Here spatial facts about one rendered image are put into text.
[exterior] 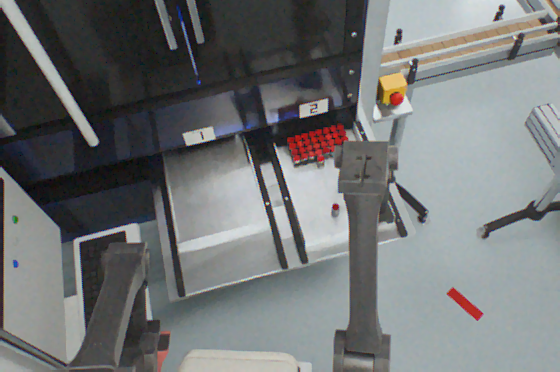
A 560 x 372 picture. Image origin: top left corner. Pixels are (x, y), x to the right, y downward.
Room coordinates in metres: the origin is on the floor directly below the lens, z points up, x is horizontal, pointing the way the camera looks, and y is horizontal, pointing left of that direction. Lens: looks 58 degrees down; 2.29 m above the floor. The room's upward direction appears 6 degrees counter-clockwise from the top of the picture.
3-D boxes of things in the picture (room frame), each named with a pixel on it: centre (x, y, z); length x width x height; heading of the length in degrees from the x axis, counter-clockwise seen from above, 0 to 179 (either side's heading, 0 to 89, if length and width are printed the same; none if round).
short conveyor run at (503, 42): (1.21, -0.62, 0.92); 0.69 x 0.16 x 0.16; 99
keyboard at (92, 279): (0.53, 0.52, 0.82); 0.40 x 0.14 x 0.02; 10
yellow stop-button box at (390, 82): (1.03, -0.36, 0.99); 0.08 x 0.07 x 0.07; 9
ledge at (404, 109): (1.07, -0.36, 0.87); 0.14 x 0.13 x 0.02; 9
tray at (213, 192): (0.82, 0.21, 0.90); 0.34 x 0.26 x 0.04; 9
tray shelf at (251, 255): (0.77, 0.03, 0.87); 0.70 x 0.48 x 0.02; 99
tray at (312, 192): (0.78, -0.14, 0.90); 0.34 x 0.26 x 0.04; 10
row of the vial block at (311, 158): (0.87, -0.13, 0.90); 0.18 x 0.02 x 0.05; 100
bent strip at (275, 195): (0.69, 0.01, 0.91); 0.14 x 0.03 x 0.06; 10
